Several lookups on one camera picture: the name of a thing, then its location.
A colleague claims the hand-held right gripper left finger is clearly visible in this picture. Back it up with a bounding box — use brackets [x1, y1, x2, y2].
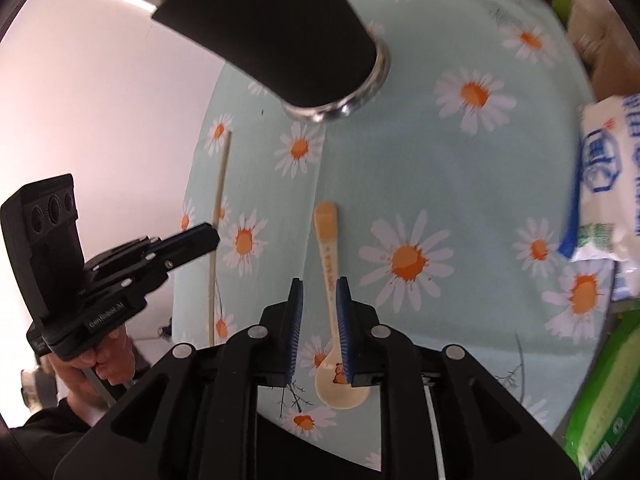
[52, 278, 304, 480]

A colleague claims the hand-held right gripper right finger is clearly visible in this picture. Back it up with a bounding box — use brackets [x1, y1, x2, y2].
[336, 277, 581, 480]

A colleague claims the yellow-handled printed spoon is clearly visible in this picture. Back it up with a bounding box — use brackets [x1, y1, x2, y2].
[313, 202, 372, 410]

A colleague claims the person's left forearm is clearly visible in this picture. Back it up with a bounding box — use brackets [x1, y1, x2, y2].
[10, 395, 108, 480]

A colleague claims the wooden chopstick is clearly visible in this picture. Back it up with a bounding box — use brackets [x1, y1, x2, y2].
[204, 131, 234, 347]

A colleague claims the white cable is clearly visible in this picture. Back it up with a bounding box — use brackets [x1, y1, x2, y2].
[424, 385, 447, 480]

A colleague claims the black utensil holder cup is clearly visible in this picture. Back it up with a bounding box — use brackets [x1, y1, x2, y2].
[151, 0, 391, 122]

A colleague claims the cardboard box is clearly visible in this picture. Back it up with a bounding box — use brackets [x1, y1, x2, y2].
[567, 0, 627, 102]

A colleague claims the white and blue bag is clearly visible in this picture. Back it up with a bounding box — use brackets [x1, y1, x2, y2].
[557, 94, 640, 262]

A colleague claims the person's left hand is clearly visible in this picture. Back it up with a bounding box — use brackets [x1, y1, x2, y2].
[52, 325, 137, 423]

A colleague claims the green rice bag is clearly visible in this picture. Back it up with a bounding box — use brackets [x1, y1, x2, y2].
[564, 310, 640, 480]

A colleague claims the daisy print tablecloth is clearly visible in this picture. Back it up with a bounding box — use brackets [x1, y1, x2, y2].
[172, 0, 621, 472]

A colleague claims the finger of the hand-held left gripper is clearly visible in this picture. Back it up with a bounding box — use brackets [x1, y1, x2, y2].
[159, 223, 221, 272]

